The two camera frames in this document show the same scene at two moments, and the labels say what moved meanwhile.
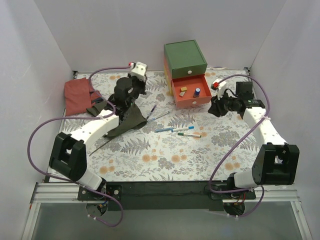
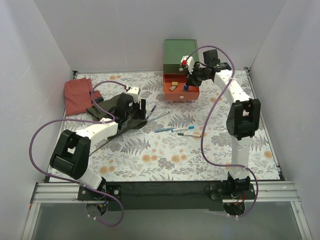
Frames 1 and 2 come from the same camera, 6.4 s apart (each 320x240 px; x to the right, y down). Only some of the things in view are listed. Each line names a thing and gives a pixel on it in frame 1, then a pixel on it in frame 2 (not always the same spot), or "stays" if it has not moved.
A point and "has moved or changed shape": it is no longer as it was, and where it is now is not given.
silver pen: [152, 119] stays
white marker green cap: [189, 135] stays
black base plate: [162, 196] stays
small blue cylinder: [197, 92] to [186, 88]
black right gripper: [222, 104] to [191, 79]
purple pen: [151, 111] stays
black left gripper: [139, 85] to [137, 110]
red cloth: [79, 95] stays
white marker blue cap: [189, 127] stays
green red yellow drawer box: [185, 67] has moved or changed shape
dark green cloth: [131, 119] stays
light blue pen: [163, 129] stays
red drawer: [191, 82] to [178, 93]
